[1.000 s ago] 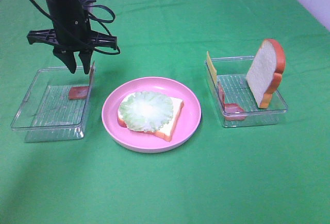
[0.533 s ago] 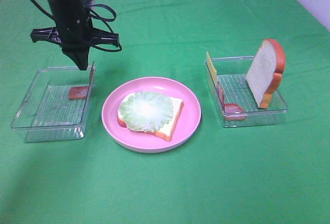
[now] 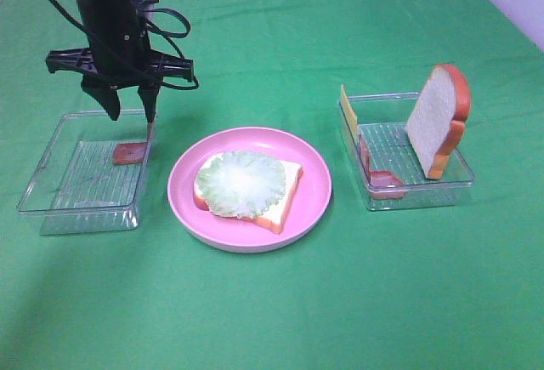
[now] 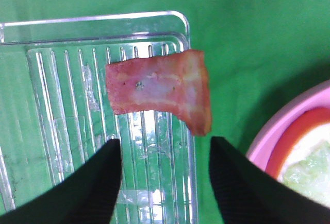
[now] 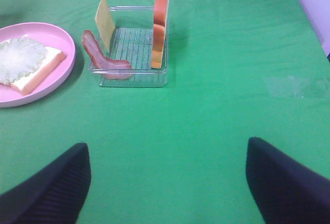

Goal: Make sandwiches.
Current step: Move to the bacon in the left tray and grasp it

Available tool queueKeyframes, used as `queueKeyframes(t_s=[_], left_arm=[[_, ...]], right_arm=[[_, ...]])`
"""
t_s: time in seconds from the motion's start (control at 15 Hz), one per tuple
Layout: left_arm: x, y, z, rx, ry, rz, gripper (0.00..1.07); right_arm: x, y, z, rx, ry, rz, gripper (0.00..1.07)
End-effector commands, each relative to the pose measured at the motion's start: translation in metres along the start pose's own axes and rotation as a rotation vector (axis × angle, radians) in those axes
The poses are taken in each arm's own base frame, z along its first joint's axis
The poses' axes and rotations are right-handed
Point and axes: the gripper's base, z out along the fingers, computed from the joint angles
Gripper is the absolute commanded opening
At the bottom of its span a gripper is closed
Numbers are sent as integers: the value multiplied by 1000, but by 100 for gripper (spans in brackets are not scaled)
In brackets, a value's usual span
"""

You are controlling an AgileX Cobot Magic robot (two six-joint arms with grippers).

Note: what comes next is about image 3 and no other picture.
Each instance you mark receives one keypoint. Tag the white bread slice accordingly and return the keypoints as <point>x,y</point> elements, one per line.
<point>438,120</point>
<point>273,220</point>

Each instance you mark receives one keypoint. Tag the clear plastic container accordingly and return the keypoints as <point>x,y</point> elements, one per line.
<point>76,188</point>
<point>381,119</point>

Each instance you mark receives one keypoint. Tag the bacon strip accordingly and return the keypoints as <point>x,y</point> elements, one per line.
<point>133,152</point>
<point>384,184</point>

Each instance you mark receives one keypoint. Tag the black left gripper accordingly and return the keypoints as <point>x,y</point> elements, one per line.
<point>130,42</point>

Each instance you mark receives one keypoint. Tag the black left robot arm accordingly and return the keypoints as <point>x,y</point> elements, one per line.
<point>119,54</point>

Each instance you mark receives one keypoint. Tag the green tablecloth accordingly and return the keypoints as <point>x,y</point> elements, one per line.
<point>441,288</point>

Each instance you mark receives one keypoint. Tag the left clear plastic container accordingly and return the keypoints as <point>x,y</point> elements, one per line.
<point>76,188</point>

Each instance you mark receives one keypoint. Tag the pink round plate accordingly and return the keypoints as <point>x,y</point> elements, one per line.
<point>310,200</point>

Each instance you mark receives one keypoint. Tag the yellow cheese slice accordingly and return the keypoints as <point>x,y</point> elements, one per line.
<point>349,114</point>

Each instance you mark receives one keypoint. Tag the right clear plastic container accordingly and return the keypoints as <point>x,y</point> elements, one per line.
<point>381,119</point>

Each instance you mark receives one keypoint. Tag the green lettuce leaf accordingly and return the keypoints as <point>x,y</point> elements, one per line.
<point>241,184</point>

